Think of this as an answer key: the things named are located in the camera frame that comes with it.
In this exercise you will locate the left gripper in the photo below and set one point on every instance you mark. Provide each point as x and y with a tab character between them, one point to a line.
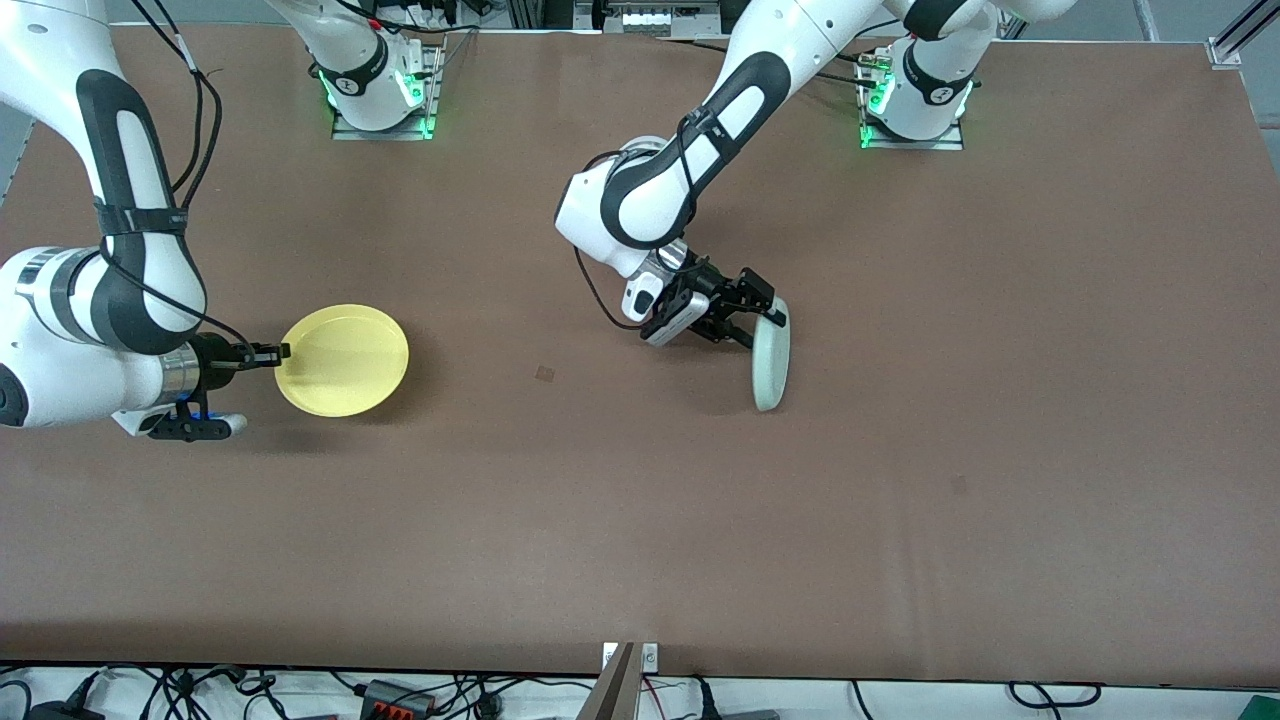
716	291

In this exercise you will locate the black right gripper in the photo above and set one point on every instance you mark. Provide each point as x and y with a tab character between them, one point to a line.
215	357

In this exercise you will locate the pale green round plate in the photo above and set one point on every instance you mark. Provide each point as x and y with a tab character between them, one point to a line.
770	370

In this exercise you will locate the yellow round plate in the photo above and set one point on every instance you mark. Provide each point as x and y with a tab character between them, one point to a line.
345	362

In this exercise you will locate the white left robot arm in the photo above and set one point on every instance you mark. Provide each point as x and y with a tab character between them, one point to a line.
650	200

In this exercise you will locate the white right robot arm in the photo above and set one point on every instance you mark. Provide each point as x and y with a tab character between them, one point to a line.
60	360

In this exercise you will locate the black orange power strip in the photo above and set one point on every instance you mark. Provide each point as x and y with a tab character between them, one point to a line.
385	692

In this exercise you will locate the black power plug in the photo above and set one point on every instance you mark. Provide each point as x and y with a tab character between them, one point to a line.
705	705

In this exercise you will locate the black floor device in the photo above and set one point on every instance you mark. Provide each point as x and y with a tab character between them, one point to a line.
60	713

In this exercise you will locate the round grey plug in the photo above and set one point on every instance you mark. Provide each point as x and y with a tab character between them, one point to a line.
489	706

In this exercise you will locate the aluminium table corner profile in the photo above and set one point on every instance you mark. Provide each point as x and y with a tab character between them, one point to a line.
1220	52

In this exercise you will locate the green box corner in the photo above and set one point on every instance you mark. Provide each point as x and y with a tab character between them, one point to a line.
1265	710

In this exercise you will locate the grey aluminium rack frame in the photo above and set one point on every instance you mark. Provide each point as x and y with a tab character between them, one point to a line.
650	20

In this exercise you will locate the white mounting bracket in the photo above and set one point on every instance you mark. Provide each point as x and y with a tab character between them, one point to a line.
650	656

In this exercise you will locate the grey camera support beam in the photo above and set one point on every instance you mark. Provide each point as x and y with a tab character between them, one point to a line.
615	695

